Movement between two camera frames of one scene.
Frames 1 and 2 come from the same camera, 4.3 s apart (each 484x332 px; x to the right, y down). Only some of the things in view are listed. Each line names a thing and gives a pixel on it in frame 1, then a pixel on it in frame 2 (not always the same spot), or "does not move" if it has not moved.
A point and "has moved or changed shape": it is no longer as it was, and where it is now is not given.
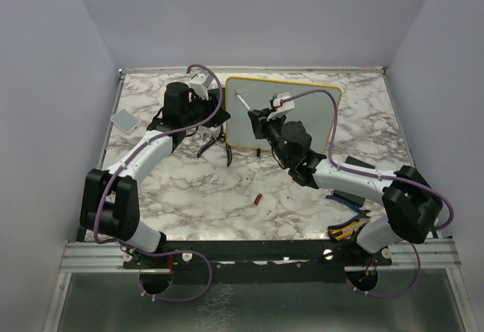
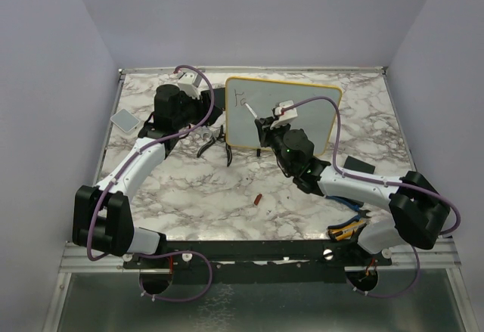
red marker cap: x=258 y=199 does not move
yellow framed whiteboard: x=314 y=110 does not move
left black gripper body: x=200 y=110 does not move
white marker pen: x=243 y=102 has moved or changed shape
